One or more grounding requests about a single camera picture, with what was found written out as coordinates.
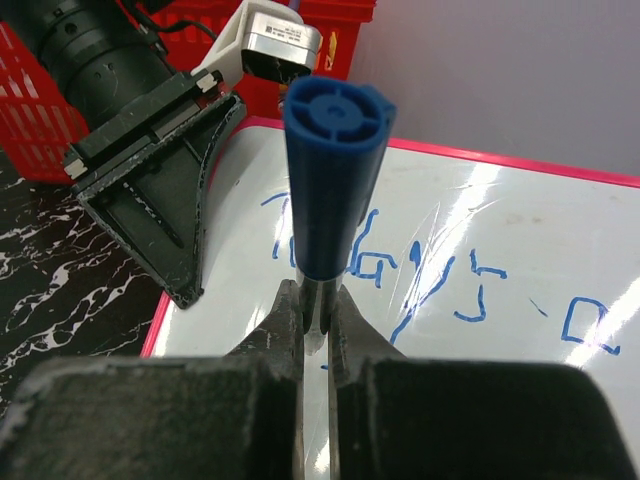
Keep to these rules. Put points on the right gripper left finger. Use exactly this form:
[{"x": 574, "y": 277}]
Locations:
[{"x": 236, "y": 416}]

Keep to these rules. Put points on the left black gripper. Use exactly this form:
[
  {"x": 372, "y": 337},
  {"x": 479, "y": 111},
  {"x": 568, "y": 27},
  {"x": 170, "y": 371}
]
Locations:
[{"x": 141, "y": 178}]

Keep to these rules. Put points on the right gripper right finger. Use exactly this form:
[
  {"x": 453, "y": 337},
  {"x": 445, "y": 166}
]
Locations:
[{"x": 396, "y": 417}]

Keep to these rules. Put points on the blue capped whiteboard marker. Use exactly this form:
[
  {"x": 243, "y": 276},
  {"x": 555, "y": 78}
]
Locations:
[{"x": 336, "y": 135}]

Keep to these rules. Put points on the pink framed whiteboard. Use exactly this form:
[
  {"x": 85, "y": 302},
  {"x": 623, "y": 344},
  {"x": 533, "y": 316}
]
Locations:
[{"x": 462, "y": 255}]

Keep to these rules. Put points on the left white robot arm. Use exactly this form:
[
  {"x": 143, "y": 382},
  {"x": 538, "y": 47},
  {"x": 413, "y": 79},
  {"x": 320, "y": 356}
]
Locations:
[{"x": 98, "y": 60}]

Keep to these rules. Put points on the red plastic shopping basket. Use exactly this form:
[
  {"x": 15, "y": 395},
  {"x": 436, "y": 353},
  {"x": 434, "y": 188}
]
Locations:
[{"x": 37, "y": 124}]

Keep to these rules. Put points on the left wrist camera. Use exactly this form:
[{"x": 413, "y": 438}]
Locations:
[{"x": 264, "y": 39}]

